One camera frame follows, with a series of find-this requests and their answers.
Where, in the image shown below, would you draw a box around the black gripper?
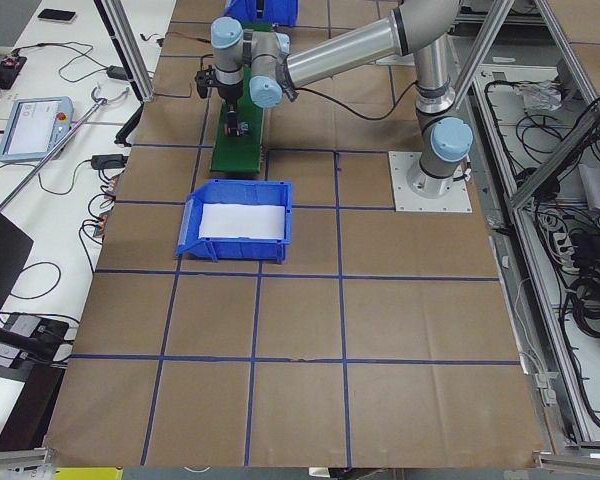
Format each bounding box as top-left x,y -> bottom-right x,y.
195,68 -> 241,128

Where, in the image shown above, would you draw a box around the red push button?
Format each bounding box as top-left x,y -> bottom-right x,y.
224,121 -> 250,137

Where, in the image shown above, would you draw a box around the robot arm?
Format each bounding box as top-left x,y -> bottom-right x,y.
195,1 -> 473,199

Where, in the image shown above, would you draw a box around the green conveyor belt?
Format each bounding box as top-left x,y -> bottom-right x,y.
209,17 -> 264,175

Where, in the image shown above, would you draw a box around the blue bin on left side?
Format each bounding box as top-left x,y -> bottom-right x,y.
176,179 -> 293,264

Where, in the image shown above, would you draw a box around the blue bin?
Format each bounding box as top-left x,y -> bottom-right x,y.
224,0 -> 300,27
176,179 -> 293,264

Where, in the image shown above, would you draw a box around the white foam pad left bin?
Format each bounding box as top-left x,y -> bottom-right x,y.
199,203 -> 286,240

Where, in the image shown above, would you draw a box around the blue bin on right side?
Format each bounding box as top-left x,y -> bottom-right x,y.
224,0 -> 300,27

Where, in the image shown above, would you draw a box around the teach pendant tablet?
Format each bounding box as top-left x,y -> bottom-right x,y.
0,96 -> 74,163

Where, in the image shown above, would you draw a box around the red black conveyor wires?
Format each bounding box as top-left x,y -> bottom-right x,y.
140,31 -> 214,47

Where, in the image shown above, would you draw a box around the aluminium frame post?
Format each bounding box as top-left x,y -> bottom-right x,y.
93,0 -> 154,103

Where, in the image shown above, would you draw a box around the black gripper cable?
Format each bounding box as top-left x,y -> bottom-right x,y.
199,54 -> 423,121

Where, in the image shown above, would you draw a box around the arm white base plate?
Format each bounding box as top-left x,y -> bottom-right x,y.
388,151 -> 472,214

